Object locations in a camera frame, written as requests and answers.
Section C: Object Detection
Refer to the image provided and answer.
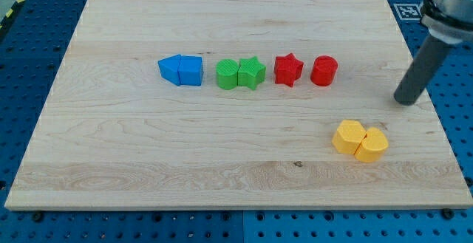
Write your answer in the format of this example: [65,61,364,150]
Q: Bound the blue pentagon block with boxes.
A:
[178,55,203,86]

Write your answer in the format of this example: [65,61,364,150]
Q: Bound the black yellow hazard tape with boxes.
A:
[1,0,26,30]

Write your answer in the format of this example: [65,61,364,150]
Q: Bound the yellow hexagon block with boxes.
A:
[332,120,367,155]

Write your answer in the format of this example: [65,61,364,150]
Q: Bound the red star block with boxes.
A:
[273,53,304,87]

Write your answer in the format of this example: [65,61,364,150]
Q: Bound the red circle block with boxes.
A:
[310,55,338,86]

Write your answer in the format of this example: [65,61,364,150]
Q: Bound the green circle block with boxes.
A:
[216,59,239,90]

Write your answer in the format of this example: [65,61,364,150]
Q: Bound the black white fiducial marker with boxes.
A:
[393,3,421,21]

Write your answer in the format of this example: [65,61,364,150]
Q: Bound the blue triangle block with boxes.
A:
[157,54,181,86]

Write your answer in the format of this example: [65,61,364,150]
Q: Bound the green star block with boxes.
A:
[237,56,266,90]

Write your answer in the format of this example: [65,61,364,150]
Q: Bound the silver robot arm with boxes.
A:
[421,0,472,45]

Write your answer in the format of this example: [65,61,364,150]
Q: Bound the light wooden board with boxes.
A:
[5,0,472,211]

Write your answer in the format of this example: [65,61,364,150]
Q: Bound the yellow heart block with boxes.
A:
[354,127,389,162]

